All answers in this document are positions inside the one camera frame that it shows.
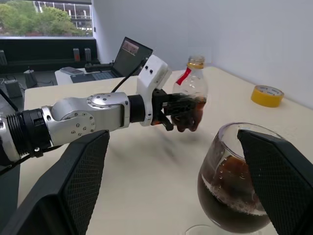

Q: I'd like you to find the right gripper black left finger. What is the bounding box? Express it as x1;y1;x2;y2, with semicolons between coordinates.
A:
0;129;110;235

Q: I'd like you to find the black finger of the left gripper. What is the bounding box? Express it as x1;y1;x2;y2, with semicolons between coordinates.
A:
171;112;197;133
171;93;198;106

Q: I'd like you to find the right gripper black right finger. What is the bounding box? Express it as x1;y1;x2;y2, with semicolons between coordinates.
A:
237;129;313;235

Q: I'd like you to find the clear plastic cola bottle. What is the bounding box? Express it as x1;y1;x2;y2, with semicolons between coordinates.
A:
172;55;209;133

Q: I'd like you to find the clear wine glass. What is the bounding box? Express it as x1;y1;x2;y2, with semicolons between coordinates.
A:
185;122;289;235

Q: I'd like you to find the black laptop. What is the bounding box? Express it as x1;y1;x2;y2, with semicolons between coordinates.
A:
70;36;154;83

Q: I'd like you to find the black handheld controller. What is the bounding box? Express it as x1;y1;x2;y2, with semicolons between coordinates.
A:
84;62;114;73

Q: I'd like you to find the yellow tape roll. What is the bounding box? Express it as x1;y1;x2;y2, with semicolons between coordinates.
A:
250;84;285;108

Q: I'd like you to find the grey smartphone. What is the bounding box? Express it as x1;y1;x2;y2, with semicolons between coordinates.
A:
60;68;84;75

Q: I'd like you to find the small black box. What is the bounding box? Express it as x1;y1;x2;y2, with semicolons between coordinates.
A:
23;69;38;89
4;80;23;100

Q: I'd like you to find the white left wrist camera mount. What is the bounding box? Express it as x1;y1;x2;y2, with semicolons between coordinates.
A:
136;54;173;127

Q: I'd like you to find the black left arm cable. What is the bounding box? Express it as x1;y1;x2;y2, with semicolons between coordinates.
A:
111;57;148;94

